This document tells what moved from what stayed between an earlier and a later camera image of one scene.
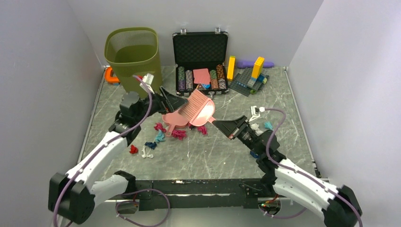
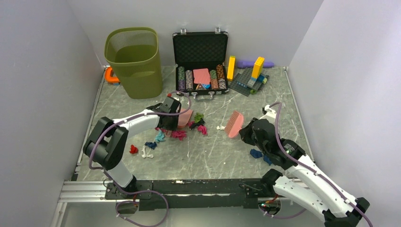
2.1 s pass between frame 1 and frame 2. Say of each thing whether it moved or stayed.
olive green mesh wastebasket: stayed
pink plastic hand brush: moved
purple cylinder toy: stayed
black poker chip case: stayed
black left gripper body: moved
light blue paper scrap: stayed
